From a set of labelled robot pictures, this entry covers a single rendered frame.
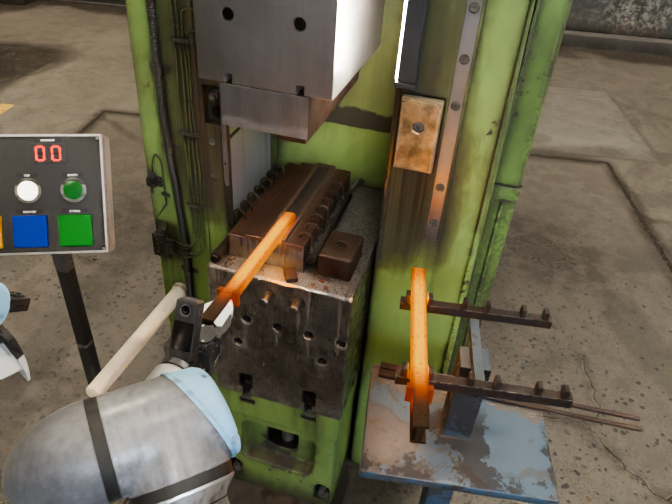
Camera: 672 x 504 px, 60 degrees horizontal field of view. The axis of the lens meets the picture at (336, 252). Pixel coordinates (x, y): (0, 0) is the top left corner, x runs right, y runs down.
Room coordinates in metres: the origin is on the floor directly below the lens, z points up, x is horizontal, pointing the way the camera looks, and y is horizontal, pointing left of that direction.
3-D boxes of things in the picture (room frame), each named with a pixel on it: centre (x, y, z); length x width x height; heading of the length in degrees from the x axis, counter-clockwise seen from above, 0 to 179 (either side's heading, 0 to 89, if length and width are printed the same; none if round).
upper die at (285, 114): (1.37, 0.12, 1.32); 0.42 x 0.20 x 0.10; 166
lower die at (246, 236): (1.37, 0.12, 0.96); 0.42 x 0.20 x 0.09; 166
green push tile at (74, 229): (1.12, 0.62, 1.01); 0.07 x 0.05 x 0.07; 101
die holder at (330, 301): (1.36, 0.07, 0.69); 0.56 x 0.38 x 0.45; 166
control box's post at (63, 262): (1.23, 0.73, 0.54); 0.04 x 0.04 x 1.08; 76
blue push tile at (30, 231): (1.10, 0.72, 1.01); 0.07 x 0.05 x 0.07; 101
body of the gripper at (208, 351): (0.76, 0.25, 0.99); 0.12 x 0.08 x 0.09; 166
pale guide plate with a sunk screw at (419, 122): (1.21, -0.16, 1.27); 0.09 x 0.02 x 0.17; 76
